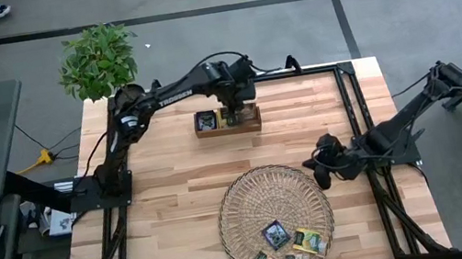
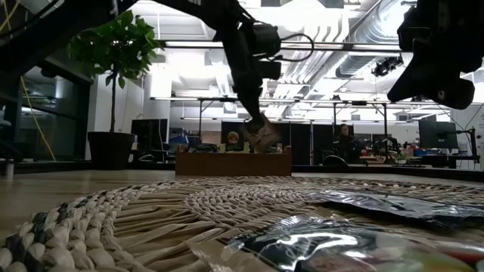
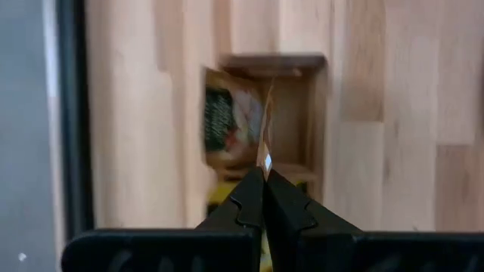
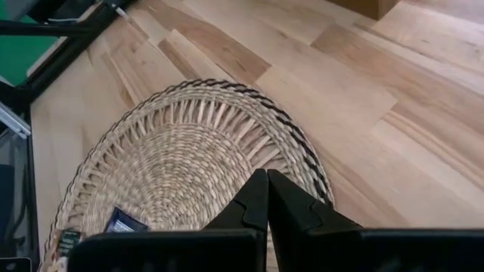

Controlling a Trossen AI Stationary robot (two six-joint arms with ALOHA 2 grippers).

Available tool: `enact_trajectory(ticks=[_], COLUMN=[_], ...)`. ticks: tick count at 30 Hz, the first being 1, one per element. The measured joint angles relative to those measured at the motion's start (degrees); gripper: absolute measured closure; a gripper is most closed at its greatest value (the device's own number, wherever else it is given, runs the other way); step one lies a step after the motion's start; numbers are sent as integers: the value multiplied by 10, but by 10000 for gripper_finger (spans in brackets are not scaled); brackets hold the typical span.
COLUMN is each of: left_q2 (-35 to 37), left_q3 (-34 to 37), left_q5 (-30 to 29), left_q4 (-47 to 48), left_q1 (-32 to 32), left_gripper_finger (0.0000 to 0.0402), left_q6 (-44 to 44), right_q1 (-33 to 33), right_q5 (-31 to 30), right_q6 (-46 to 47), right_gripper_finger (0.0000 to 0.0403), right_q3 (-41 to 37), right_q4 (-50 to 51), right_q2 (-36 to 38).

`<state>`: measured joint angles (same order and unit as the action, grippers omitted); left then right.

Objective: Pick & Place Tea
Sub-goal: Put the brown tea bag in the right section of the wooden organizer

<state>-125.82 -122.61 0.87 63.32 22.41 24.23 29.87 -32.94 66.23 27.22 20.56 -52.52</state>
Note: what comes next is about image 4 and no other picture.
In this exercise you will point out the round woven straw tray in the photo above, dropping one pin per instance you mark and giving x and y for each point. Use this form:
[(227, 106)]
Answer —
[(181, 158)]

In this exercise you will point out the blue tea bag packet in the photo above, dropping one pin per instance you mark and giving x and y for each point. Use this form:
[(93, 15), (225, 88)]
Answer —
[(123, 223)]

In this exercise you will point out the black metal table frame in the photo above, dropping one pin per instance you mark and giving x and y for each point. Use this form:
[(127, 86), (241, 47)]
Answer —
[(60, 56)]

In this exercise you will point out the tan vanilla tea bag packet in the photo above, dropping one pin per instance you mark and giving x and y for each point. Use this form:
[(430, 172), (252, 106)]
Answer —
[(66, 242)]

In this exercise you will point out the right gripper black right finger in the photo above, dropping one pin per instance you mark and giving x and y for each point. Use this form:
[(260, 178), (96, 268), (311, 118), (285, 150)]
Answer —
[(378, 251)]

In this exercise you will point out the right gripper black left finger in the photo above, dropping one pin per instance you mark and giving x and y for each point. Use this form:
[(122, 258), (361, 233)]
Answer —
[(170, 253)]

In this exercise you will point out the silver metal bracket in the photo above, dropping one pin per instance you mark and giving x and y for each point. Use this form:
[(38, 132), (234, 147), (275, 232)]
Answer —
[(13, 122)]

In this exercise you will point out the wooden three-compartment box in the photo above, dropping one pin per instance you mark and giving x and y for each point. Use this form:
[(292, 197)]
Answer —
[(363, 7)]

